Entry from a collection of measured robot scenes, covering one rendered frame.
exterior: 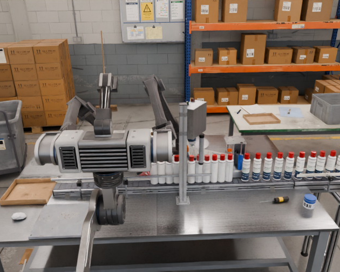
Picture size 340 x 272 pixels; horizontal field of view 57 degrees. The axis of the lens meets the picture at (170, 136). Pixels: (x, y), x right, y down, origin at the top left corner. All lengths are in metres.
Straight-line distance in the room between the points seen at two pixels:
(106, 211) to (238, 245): 1.48
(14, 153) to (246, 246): 2.79
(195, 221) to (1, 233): 1.12
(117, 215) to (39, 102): 4.04
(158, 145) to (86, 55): 5.28
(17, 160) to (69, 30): 3.15
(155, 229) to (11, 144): 2.59
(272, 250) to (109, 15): 4.97
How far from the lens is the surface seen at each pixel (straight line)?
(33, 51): 5.20
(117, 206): 1.51
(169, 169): 2.13
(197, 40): 6.23
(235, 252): 2.68
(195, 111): 1.81
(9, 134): 4.06
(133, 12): 6.15
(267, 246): 2.79
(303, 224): 2.08
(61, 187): 2.31
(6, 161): 4.23
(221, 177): 2.20
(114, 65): 6.46
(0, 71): 5.41
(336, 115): 3.68
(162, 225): 1.93
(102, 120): 1.35
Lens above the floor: 2.08
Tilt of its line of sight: 24 degrees down
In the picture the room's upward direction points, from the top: 1 degrees counter-clockwise
